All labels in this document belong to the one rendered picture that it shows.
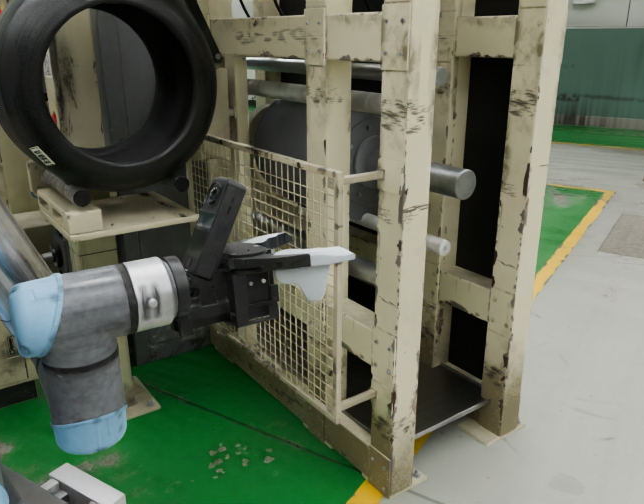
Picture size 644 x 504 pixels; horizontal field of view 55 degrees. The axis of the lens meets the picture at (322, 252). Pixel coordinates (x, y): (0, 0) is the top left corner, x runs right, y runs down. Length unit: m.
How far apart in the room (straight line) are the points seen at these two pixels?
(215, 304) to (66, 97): 1.46
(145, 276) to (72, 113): 1.47
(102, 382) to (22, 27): 1.16
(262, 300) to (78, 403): 0.22
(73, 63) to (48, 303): 1.50
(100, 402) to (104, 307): 0.10
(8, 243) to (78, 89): 1.38
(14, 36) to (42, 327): 1.14
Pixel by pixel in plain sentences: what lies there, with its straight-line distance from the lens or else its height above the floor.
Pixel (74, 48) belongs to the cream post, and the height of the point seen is 1.27.
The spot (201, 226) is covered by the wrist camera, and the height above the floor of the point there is 1.10.
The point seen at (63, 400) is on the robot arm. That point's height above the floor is 0.96.
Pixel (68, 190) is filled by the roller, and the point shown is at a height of 0.91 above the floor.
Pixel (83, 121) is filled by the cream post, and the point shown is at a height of 1.05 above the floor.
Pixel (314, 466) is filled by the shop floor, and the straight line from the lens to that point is 2.10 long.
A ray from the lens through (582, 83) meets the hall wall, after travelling 10.42.
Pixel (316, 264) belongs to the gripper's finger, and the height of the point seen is 1.06.
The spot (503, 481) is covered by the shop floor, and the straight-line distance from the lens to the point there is 2.12.
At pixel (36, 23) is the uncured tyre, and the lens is 1.68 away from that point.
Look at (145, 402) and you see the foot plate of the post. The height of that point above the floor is 0.01.
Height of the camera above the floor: 1.30
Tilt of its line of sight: 19 degrees down
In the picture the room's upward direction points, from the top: straight up
